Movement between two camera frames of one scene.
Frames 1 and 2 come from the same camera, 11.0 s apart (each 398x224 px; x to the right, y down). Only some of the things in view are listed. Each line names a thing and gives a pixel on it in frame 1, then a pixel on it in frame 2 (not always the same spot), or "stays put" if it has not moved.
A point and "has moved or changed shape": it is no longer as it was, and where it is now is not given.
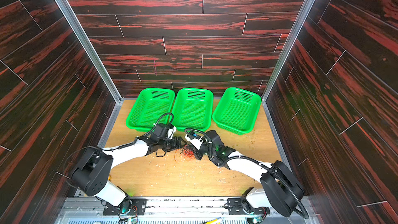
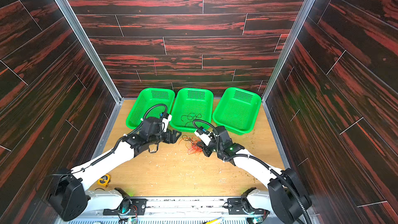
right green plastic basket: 237,111 stays put
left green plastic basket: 151,105 stays put
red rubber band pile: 187,153 has moved or changed shape
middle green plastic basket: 193,109 stays put
